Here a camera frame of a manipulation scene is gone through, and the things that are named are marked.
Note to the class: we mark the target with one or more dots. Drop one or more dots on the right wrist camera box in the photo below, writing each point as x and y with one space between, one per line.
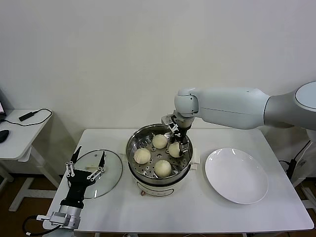
169 121

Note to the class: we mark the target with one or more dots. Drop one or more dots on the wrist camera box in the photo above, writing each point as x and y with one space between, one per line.
59 218
169 121

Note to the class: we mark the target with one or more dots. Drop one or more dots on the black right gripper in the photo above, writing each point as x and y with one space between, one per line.
182 135

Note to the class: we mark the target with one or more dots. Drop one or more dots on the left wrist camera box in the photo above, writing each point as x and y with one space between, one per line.
59 218

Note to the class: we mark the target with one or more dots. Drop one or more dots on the white round plate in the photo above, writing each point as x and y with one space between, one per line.
237 175

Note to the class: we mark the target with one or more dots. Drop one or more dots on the white side table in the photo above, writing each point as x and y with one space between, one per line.
14 145

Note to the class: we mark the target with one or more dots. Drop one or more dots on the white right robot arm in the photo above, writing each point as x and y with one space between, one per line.
234 108

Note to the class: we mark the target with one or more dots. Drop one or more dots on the perforated steel steamer basket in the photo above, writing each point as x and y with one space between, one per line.
140 140

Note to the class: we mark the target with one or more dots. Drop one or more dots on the black adapter box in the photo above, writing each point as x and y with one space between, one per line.
26 116

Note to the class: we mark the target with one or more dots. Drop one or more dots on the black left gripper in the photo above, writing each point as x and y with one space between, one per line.
77 186

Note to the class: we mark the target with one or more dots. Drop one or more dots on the dark laptop screen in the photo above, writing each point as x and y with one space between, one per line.
2 108

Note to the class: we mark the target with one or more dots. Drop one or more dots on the brown cooker knob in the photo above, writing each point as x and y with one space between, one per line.
142 193

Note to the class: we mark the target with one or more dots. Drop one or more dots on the black computer mouse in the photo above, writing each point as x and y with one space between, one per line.
3 135

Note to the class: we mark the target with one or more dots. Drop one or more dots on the white steamed baozi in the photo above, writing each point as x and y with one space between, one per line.
174 149
163 168
159 142
142 156

